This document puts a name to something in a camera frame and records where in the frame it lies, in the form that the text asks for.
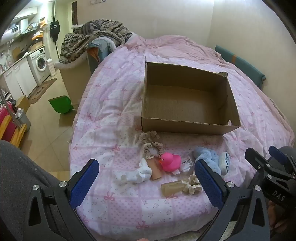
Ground grey bucket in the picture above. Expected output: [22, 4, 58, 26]
[16, 109, 31, 132]

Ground brown cardboard box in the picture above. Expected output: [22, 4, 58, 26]
[141, 56, 241, 135]

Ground white kitchen cabinets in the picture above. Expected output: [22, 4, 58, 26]
[2, 58, 37, 100]

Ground teal mattress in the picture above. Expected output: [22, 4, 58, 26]
[215, 45, 266, 88]

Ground white knotted cloth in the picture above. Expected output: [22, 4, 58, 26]
[116, 159, 153, 184]

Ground person's left leg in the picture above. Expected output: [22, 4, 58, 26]
[0, 140, 70, 241]

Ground black hanging garment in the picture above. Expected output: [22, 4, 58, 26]
[50, 20, 61, 42]

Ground brown patterned knit blanket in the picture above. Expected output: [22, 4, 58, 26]
[59, 20, 133, 64]

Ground green plastic bin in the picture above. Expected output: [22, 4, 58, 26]
[48, 96, 73, 114]

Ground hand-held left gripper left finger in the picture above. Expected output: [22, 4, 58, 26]
[23, 159, 100, 241]

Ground grey striped plush blanket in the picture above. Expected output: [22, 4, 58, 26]
[79, 21, 102, 35]

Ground blue plush fish scrunchie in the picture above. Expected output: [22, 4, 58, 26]
[193, 147, 231, 178]

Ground brown door mat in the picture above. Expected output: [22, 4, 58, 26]
[28, 77, 58, 105]

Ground small cardboard box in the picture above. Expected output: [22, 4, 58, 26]
[15, 95, 30, 114]

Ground white wall cabinet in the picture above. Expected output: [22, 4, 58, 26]
[13, 7, 38, 20]

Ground clear plastic bag packet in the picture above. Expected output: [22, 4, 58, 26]
[179, 156, 194, 172]

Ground beige crochet scrunchie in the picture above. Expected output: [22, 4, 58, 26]
[138, 131, 164, 160]

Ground brown cardboard tag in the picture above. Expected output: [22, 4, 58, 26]
[150, 159, 163, 180]

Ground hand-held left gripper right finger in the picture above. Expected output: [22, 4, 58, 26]
[195, 159, 271, 241]

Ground white washing machine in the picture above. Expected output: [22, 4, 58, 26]
[26, 47, 51, 86]

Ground beige armchair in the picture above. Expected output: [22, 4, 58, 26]
[54, 58, 93, 109]

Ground pink patterned quilt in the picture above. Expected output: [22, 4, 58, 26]
[69, 35, 295, 238]

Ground brown door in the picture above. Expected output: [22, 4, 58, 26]
[71, 1, 78, 26]

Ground pink rubber duck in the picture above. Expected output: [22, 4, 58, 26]
[158, 152, 181, 172]

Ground red suitcase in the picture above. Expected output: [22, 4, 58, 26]
[0, 105, 17, 142]

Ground cream ruffled scrunchie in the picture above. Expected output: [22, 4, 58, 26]
[181, 174, 203, 194]

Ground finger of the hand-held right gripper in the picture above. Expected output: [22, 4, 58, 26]
[245, 147, 274, 178]
[268, 146, 296, 173]

